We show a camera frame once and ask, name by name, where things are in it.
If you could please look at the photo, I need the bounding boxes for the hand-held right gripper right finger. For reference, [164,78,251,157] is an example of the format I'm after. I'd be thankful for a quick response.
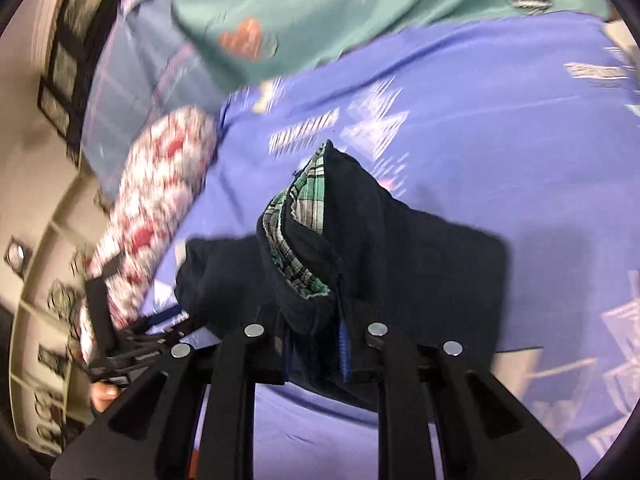
[337,317,583,480]

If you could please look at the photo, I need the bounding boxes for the grey plaid pillow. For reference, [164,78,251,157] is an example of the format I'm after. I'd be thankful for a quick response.
[80,0,236,196]

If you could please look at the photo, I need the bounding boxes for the dark pants green plaid lining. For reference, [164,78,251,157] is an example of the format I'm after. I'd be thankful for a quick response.
[175,140,508,413]

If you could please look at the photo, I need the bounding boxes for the floral pillow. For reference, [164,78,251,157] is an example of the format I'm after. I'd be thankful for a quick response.
[77,106,223,361]

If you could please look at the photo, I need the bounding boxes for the cream wall shelf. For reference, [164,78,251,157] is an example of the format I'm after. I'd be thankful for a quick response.
[0,175,121,456]

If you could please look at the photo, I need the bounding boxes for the person's left hand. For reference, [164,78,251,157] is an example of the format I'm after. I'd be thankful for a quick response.
[90,381,122,414]

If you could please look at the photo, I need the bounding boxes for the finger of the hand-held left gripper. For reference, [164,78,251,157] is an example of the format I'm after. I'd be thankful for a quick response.
[122,310,201,358]

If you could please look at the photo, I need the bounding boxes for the purple patterned bed sheet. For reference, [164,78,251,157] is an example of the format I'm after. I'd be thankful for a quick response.
[140,10,640,480]

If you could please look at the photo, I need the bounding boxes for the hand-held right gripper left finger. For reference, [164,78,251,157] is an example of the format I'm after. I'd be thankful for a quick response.
[50,322,291,480]

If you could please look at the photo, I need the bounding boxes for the teal heart print blanket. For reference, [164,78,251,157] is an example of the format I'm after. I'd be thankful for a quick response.
[120,0,613,86]

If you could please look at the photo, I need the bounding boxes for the black framed wall pictures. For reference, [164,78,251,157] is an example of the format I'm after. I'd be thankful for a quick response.
[37,0,121,161]

